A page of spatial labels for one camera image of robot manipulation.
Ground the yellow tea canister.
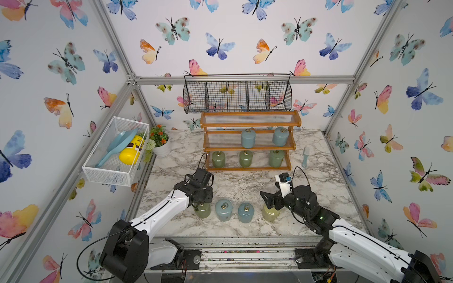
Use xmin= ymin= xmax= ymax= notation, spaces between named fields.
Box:
xmin=262 ymin=205 xmax=280 ymax=223

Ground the teal dustpan scoop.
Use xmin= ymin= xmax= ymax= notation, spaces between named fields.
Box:
xmin=96 ymin=129 xmax=138 ymax=168

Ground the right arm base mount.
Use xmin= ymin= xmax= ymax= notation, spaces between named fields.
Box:
xmin=294 ymin=237 xmax=344 ymax=269

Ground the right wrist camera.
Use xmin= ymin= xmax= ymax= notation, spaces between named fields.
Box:
xmin=276 ymin=172 xmax=293 ymax=198

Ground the green canister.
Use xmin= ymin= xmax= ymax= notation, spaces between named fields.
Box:
xmin=239 ymin=150 xmax=253 ymax=168
xmin=268 ymin=150 xmax=285 ymax=168
xmin=212 ymin=151 xmax=226 ymax=168
xmin=194 ymin=203 xmax=211 ymax=219

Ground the potted flower plant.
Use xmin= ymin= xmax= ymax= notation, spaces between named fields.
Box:
xmin=144 ymin=125 xmax=171 ymax=163

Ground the light blue brush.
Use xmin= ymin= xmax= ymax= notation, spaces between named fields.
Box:
xmin=302 ymin=147 xmax=310 ymax=168

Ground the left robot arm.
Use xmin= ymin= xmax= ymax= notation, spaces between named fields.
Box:
xmin=99 ymin=168 xmax=214 ymax=283

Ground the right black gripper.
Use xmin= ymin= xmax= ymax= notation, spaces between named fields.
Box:
xmin=260 ymin=181 xmax=310 ymax=224

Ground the yellow toy bottle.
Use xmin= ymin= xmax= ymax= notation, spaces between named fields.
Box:
xmin=119 ymin=135 xmax=145 ymax=166

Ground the black wire basket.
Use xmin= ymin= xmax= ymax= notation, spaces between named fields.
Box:
xmin=178 ymin=73 xmax=293 ymax=114

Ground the light blue canister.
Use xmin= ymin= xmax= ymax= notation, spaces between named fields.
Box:
xmin=215 ymin=199 xmax=233 ymax=222

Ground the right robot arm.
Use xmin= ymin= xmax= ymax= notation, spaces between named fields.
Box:
xmin=260 ymin=182 xmax=442 ymax=283

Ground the white wire basket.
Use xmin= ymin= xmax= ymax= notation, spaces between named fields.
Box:
xmin=82 ymin=117 xmax=149 ymax=186

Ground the wooden three-tier shelf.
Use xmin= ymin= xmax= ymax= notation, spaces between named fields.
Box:
xmin=201 ymin=111 xmax=302 ymax=171

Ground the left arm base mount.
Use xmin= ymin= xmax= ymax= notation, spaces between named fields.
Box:
xmin=146 ymin=239 xmax=201 ymax=271

